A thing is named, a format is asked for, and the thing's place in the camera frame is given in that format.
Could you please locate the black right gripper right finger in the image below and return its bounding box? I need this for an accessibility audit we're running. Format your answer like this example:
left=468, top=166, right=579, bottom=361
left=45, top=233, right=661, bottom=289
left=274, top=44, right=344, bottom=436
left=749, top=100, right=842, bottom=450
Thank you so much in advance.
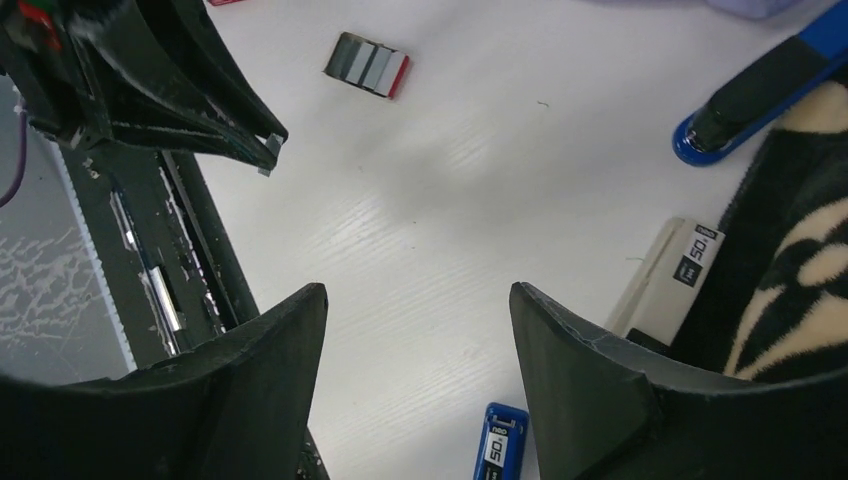
left=509, top=282, right=847, bottom=479

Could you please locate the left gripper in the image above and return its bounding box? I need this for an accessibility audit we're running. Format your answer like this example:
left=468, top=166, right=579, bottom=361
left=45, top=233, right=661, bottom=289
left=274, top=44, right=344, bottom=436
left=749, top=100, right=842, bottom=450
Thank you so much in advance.
left=1, top=1, right=288, bottom=166

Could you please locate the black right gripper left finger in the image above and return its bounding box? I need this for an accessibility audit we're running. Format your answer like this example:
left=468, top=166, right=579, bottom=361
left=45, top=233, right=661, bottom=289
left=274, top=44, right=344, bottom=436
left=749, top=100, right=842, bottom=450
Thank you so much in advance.
left=1, top=283, right=329, bottom=479

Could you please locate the blue stapler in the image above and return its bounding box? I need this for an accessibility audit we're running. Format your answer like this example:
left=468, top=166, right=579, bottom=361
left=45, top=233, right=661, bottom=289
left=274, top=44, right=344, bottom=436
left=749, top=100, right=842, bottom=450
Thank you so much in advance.
left=473, top=402, right=530, bottom=480
left=671, top=1, right=847, bottom=167

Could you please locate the beige and black stapler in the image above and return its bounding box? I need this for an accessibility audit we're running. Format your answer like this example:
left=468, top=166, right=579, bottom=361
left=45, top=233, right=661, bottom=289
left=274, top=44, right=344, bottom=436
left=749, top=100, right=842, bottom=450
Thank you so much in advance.
left=607, top=217, right=725, bottom=350

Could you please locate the box of staples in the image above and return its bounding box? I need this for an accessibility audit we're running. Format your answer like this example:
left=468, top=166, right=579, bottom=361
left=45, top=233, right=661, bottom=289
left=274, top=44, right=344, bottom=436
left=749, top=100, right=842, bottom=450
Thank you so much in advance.
left=323, top=32, right=412, bottom=101

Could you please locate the red white staple box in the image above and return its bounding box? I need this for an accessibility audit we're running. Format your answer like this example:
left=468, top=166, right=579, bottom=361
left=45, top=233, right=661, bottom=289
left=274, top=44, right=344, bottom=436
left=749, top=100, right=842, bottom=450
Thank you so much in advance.
left=207, top=0, right=243, bottom=7

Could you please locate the black floral blanket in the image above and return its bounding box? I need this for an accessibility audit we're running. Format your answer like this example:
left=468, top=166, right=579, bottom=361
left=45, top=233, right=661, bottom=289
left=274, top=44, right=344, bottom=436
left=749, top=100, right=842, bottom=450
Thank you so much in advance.
left=669, top=66, right=848, bottom=384

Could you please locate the lavender crumpled cloth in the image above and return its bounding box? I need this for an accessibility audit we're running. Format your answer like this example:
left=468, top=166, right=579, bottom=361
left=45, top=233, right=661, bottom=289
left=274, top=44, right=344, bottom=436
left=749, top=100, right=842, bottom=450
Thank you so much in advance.
left=704, top=0, right=798, bottom=20

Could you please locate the slotted cable duct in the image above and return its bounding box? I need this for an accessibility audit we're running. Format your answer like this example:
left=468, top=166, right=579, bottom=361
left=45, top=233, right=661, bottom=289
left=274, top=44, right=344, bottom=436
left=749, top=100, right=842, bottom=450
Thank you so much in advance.
left=49, top=142, right=137, bottom=372

